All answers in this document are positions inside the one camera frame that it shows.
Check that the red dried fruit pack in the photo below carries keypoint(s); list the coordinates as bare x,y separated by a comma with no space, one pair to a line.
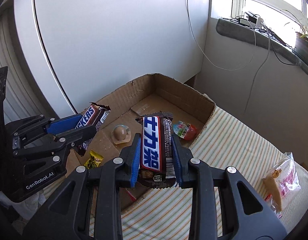
132,197

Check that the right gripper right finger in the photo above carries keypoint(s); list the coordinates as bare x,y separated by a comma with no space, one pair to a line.
224,204

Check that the packaged sliced bread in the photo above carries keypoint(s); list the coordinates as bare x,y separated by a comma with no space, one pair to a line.
282,180

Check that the white power strip with adapters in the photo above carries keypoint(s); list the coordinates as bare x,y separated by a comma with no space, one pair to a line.
250,20

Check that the dark window sill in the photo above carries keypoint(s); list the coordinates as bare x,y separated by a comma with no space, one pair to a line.
238,32

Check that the yellow candy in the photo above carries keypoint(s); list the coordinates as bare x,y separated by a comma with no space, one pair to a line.
94,160

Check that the brown ball candy pink wrapper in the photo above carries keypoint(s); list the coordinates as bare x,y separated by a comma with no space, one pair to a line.
121,134

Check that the white refrigerator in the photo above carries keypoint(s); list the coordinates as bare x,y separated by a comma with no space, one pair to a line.
81,50

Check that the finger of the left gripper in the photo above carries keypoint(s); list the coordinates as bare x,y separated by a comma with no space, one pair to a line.
25,152
37,126

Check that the Snickers bar English label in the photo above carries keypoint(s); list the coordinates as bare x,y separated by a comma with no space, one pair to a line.
95,116

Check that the Snickers bar Chinese label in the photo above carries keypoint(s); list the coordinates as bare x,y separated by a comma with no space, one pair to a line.
156,168

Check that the potted spider plant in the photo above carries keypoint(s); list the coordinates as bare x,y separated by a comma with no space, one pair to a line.
301,44

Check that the dark cake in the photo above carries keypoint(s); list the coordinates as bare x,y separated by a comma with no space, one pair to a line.
274,206

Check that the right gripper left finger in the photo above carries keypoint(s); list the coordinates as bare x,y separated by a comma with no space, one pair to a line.
87,204

